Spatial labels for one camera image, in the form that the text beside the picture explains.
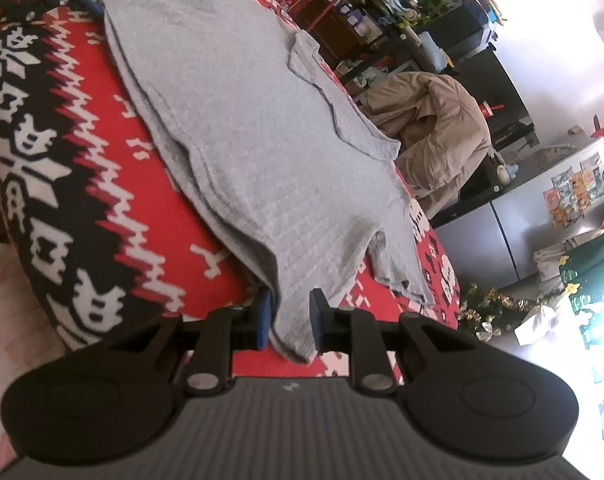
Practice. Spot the grey polo shirt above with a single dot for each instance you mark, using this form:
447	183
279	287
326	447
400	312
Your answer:
242	135

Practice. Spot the wooden drawer cabinet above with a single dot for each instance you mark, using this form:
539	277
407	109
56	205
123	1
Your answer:
332	30

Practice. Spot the green printed wall hanging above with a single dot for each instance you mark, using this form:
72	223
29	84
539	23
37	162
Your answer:
591	270

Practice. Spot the silver refrigerator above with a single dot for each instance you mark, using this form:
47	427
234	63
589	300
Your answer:
506	230

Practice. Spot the red broom stick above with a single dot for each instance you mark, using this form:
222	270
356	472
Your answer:
329	6

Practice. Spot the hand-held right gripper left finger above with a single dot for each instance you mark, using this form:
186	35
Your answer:
265	320

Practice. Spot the cluster of fridge magnets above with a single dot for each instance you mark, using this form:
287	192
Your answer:
579	190

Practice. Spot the beige padded coat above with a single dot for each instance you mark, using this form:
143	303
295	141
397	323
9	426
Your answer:
441	135

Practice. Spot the red cup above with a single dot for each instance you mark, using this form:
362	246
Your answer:
484	109

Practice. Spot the red patterned blanket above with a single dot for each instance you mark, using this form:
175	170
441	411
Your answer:
107	170

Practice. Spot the christmas tree with gold tinsel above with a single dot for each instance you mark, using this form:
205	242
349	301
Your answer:
481	310

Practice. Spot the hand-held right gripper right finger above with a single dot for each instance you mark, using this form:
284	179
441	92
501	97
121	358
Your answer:
316	322

